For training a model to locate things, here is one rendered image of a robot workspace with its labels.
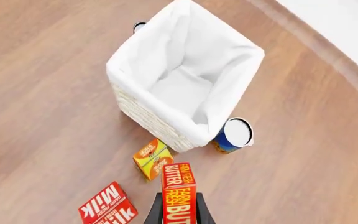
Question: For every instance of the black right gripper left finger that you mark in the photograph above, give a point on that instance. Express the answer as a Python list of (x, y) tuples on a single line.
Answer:
[(154, 212)]

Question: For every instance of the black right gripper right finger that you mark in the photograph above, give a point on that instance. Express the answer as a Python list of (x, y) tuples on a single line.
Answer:
[(204, 211)]

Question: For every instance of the red butter box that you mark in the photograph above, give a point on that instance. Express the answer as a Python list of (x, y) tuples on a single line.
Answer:
[(179, 193)]

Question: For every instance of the white lined woven basket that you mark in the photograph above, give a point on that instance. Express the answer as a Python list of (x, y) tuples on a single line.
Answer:
[(179, 77)]

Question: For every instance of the red milk carton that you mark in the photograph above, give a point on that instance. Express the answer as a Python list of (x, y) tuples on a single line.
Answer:
[(106, 207)]

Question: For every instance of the yellow orange juice carton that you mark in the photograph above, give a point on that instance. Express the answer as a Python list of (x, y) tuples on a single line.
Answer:
[(152, 158)]

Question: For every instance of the blue tin with white lid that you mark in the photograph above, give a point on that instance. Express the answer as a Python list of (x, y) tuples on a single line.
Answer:
[(233, 137)]

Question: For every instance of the dark tin with white lid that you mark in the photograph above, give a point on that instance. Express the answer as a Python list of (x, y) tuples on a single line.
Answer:
[(139, 26)]

